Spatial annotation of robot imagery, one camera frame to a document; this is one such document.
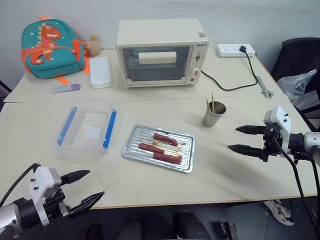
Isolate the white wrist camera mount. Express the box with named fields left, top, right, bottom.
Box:
left=28, top=165, right=62, bottom=227
left=263, top=105, right=293, bottom=159

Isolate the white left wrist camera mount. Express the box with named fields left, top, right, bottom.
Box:
left=28, top=165, right=62, bottom=227

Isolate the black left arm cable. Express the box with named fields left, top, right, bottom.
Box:
left=0, top=163, right=41, bottom=208

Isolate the teal dinosaur backpack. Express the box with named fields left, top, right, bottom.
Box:
left=20, top=16, right=91, bottom=87

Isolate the silver baking tray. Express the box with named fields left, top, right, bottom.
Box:
left=122, top=124, right=197, bottom=174

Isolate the white power strip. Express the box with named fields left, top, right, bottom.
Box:
left=215, top=43, right=257, bottom=59

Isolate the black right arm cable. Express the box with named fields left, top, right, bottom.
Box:
left=271, top=136, right=320, bottom=237

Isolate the beige plush toy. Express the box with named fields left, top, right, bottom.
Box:
left=82, top=34, right=102, bottom=57

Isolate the clear plastic bag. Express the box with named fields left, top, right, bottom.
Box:
left=275, top=69, right=320, bottom=104

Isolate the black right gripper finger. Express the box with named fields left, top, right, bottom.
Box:
left=227, top=143, right=264, bottom=158
left=235, top=125, right=267, bottom=136

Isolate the metal cup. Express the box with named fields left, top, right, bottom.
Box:
left=202, top=100, right=227, bottom=128

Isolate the white rectangular case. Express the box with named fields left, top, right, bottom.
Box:
left=88, top=56, right=113, bottom=90

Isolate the clear container with blue clips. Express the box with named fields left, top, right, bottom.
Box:
left=51, top=100, right=120, bottom=159

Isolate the silver wrench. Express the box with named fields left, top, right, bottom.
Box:
left=256, top=75, right=275, bottom=99

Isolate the clear tube with purple cap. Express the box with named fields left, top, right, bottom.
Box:
left=52, top=83, right=82, bottom=94

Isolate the black ribbed block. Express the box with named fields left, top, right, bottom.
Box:
left=219, top=220, right=239, bottom=240

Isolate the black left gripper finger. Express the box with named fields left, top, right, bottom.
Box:
left=59, top=169, right=91, bottom=187
left=69, top=191, right=106, bottom=218

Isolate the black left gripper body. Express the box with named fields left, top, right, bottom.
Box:
left=43, top=184, right=74, bottom=221

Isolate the black plug and cord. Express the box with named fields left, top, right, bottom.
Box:
left=200, top=45, right=260, bottom=92

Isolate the red sausage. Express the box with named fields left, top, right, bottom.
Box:
left=137, top=142, right=166, bottom=155
left=152, top=151, right=184, bottom=165
left=152, top=132, right=179, bottom=147

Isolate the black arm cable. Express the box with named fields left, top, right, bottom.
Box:
left=0, top=163, right=41, bottom=208
left=271, top=136, right=320, bottom=237

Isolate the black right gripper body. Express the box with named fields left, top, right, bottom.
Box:
left=259, top=125, right=284, bottom=164

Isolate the black office chair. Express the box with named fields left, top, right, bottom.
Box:
left=270, top=37, right=320, bottom=134

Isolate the cream toaster oven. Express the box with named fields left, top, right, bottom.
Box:
left=115, top=18, right=210, bottom=89

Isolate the white cloth on floor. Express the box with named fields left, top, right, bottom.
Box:
left=263, top=199, right=294, bottom=227

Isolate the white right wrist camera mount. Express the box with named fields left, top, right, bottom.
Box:
left=263, top=105, right=293, bottom=159

